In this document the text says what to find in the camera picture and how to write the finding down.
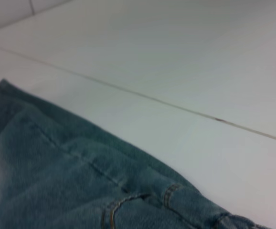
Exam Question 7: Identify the blue denim shorts with print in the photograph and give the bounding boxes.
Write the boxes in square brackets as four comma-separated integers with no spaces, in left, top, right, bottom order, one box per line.
[0,78,272,229]

